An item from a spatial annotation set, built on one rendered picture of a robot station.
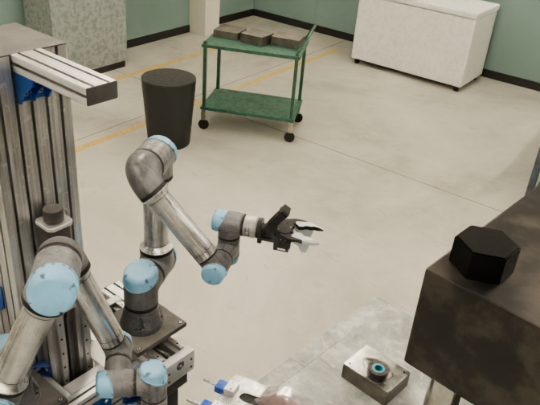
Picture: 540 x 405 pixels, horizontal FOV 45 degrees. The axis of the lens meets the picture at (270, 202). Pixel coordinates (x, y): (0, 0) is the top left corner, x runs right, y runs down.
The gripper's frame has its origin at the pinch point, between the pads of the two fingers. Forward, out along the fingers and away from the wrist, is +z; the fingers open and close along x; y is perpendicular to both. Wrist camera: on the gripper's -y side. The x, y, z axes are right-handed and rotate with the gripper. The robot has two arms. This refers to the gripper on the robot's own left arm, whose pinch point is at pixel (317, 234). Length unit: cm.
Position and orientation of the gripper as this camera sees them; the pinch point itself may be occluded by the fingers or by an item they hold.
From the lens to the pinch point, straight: 210.7
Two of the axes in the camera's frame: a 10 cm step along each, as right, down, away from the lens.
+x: -2.5, 5.9, -7.7
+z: 9.7, 1.9, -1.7
